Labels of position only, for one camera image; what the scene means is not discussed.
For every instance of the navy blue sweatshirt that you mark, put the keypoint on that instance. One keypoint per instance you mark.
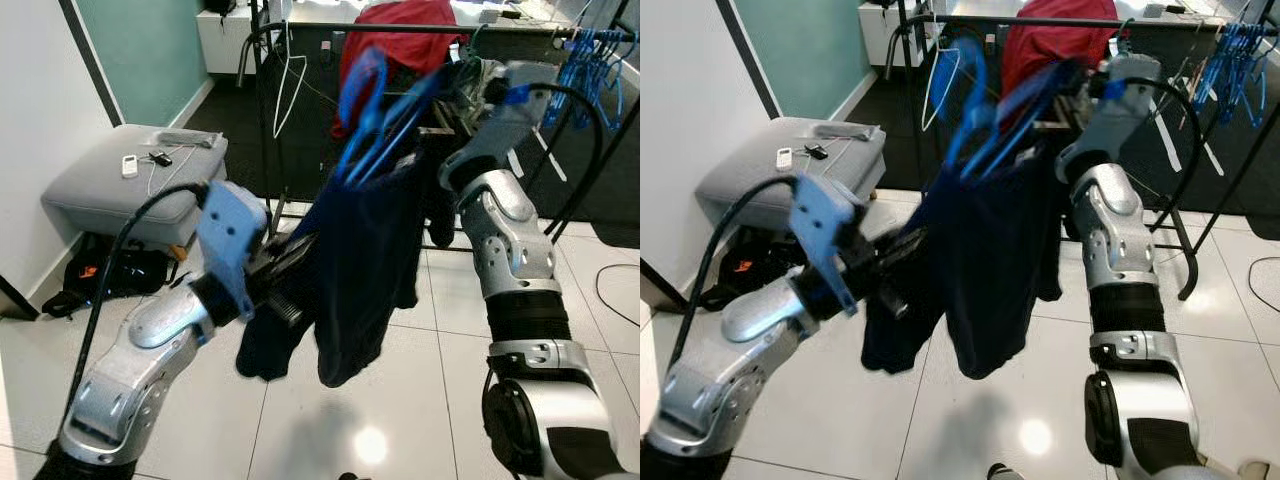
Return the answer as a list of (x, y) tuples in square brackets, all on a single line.
[(990, 270), (350, 270)]

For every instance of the grey-green garment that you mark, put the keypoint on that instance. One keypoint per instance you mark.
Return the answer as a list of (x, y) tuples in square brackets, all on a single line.
[(488, 75)]

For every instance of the white remote control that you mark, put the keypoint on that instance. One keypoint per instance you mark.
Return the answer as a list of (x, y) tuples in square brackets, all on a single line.
[(129, 167), (785, 158)]

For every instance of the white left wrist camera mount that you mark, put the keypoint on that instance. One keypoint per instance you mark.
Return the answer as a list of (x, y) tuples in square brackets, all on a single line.
[(230, 225), (825, 220)]

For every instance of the red cloth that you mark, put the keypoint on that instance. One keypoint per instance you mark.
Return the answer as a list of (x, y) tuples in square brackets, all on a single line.
[(400, 55), (1050, 50)]

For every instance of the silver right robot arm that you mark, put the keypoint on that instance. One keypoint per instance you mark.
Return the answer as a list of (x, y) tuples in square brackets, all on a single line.
[(1110, 230), (510, 240)]

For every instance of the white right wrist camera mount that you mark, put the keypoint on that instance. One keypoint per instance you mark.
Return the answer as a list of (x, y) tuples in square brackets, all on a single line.
[(1120, 100), (510, 110)]

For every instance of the grey cushioned ottoman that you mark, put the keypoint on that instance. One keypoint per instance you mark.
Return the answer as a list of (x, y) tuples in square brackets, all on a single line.
[(110, 190), (760, 185)]

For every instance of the black metal clothes rack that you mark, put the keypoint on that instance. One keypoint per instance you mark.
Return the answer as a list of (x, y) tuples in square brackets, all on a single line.
[(310, 28), (960, 19)]

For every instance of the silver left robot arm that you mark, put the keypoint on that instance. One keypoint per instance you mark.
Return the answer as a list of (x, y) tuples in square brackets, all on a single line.
[(730, 380), (130, 370)]

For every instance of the black bag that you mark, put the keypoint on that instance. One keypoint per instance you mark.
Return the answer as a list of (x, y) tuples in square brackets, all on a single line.
[(745, 280), (120, 275)]

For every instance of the grey plastic wrapper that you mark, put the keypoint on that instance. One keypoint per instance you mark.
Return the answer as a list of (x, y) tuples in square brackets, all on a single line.
[(848, 131), (190, 139)]

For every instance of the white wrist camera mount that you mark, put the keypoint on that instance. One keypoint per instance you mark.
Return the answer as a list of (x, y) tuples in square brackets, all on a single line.
[(1120, 100), (825, 220), (510, 110), (230, 225)]

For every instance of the white shelf cabinet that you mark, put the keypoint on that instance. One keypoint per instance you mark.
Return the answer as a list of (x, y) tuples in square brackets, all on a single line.
[(225, 45), (880, 40)]

